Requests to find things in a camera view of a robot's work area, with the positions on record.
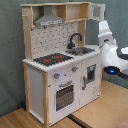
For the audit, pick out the left oven knob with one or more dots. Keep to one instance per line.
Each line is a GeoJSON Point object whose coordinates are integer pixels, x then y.
{"type": "Point", "coordinates": [56, 75]}

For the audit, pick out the white cupboard door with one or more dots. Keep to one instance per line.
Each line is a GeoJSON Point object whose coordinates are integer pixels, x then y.
{"type": "Point", "coordinates": [90, 78]}

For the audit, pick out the right oven knob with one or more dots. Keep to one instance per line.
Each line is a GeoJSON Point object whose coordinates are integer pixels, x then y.
{"type": "Point", "coordinates": [74, 69]}

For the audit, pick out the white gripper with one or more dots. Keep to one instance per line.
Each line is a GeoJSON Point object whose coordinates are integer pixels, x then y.
{"type": "Point", "coordinates": [105, 35]}

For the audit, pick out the black toy stovetop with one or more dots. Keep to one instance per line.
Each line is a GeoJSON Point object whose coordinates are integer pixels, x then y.
{"type": "Point", "coordinates": [52, 59]}

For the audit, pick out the black toy faucet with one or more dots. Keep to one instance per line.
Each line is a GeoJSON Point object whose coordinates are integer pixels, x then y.
{"type": "Point", "coordinates": [74, 40]}

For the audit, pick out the oven door with window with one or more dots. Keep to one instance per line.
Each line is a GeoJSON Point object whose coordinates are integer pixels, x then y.
{"type": "Point", "coordinates": [64, 96]}

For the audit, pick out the wooden toy kitchen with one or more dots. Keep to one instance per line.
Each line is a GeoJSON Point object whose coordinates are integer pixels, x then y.
{"type": "Point", "coordinates": [40, 84]}

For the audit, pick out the grey toy sink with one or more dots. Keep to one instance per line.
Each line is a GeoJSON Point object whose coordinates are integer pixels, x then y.
{"type": "Point", "coordinates": [79, 51]}

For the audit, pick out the oven knob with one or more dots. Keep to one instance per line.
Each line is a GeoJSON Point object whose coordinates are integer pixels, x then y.
{"type": "Point", "coordinates": [56, 75]}
{"type": "Point", "coordinates": [74, 69]}

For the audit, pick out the grey range hood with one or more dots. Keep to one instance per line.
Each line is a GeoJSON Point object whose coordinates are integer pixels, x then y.
{"type": "Point", "coordinates": [48, 18]}

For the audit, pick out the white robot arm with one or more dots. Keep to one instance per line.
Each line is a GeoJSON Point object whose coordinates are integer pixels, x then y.
{"type": "Point", "coordinates": [114, 59]}

